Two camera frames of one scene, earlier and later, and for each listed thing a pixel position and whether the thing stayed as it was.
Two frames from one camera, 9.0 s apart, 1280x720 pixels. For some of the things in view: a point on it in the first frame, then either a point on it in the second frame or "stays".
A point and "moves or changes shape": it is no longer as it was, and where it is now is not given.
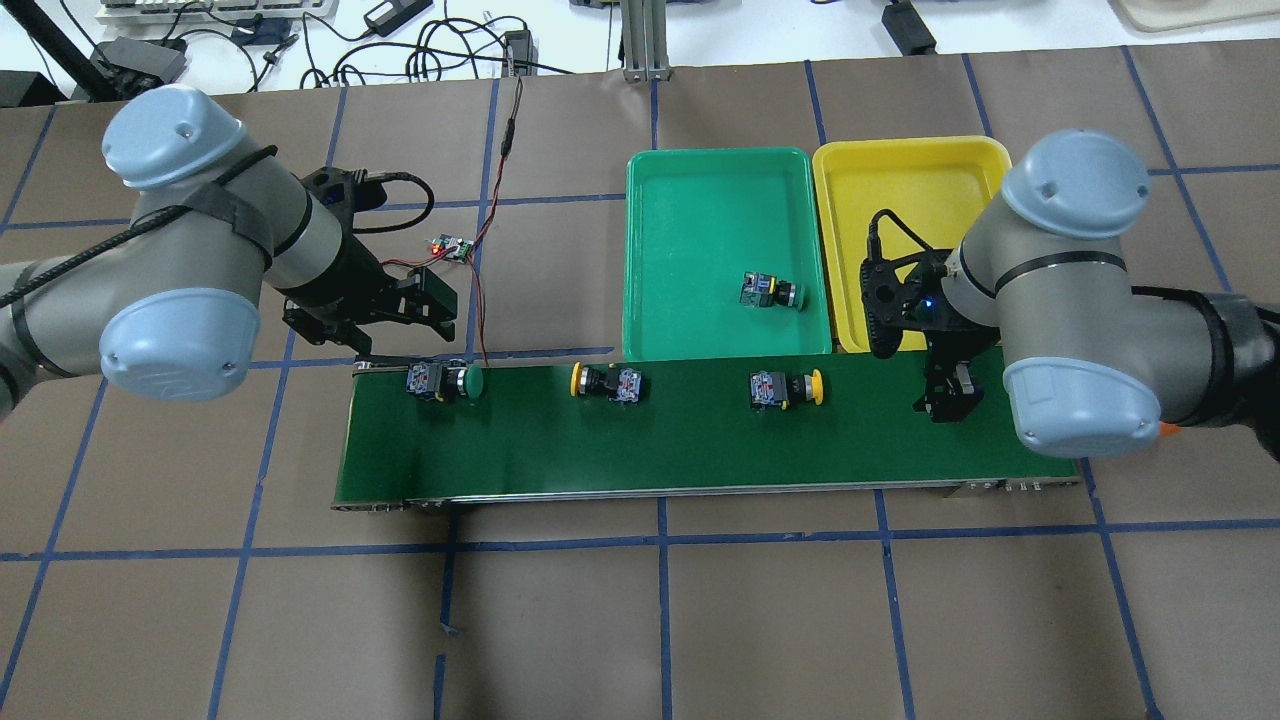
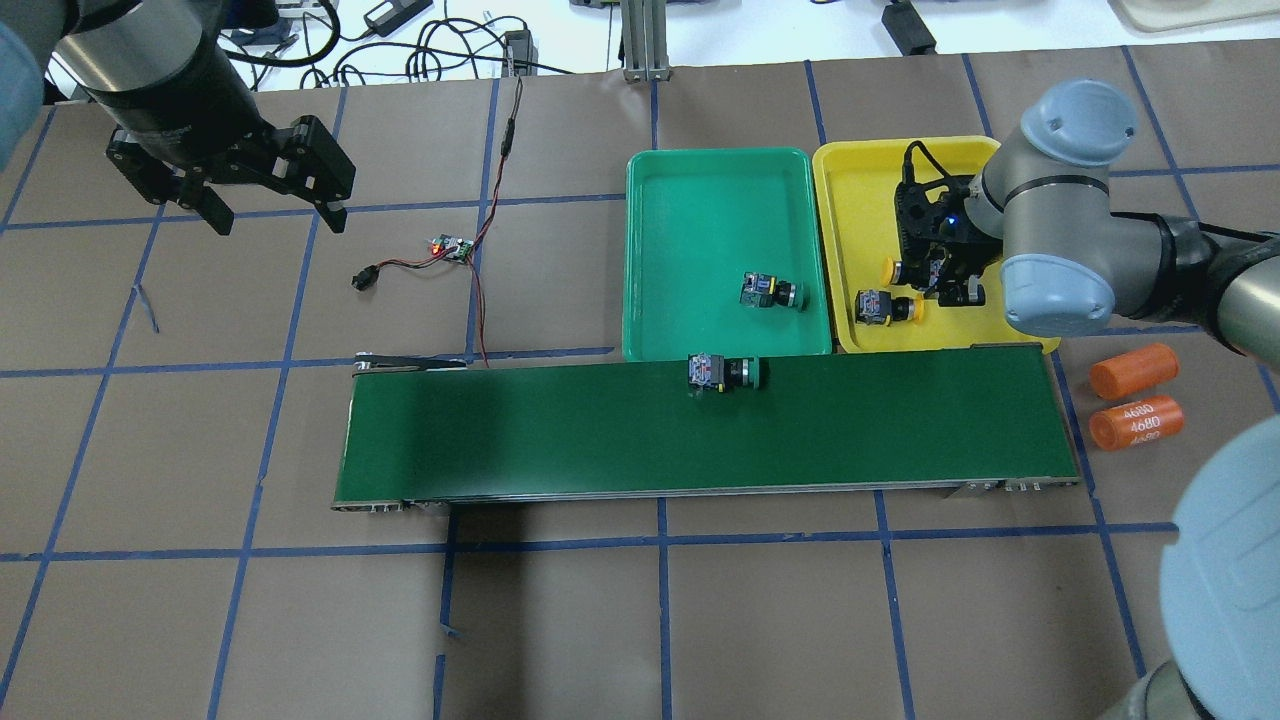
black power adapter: (394, 14) stays
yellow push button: (779, 389) moves or changes shape
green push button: (444, 380) to (716, 371)
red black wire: (465, 251) stays
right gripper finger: (952, 389) to (965, 292)
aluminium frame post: (645, 41) stays
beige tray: (1165, 15) stays
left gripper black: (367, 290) to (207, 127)
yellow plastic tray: (936, 185) stays
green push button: (766, 290) stays
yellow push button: (617, 384) moves or changes shape
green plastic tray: (696, 221) stays
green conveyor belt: (708, 430) stays
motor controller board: (445, 241) stays
